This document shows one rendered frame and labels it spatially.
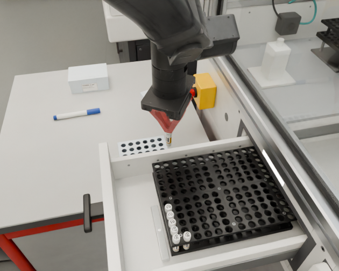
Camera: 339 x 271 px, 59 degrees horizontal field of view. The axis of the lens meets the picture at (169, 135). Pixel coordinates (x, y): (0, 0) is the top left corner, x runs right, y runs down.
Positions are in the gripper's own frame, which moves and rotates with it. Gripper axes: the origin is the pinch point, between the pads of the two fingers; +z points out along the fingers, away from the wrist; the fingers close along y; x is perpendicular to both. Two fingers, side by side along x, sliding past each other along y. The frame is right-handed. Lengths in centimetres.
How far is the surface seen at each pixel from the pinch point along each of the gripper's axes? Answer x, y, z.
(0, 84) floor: 175, 95, 103
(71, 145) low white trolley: 30.1, 4.2, 21.6
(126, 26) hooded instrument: 38, 57, 13
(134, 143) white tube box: 12.5, 7.8, 17.6
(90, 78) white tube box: 38, 28, 17
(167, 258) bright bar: -6.8, -19.3, 11.4
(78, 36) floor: 163, 186, 106
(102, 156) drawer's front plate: 10.7, -8.1, 4.0
